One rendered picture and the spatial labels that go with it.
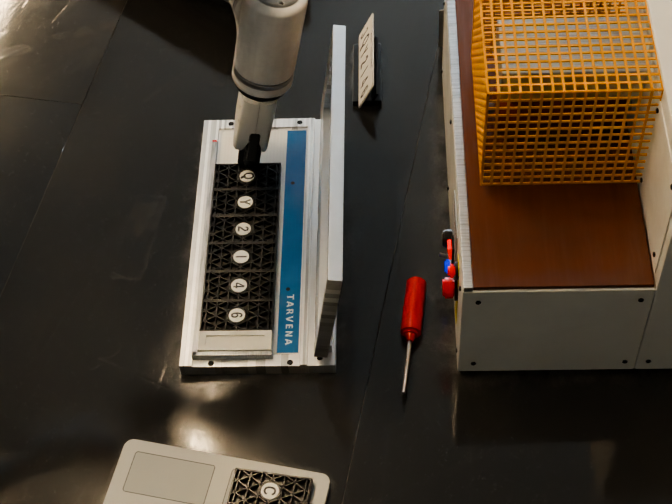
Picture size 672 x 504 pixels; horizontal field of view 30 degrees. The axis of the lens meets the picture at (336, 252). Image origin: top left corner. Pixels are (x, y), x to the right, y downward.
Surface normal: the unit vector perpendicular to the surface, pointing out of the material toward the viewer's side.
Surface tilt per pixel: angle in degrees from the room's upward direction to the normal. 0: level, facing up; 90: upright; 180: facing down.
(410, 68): 0
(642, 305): 90
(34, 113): 0
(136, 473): 0
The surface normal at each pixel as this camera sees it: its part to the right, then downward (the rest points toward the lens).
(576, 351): -0.01, 0.80
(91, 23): -0.04, -0.60
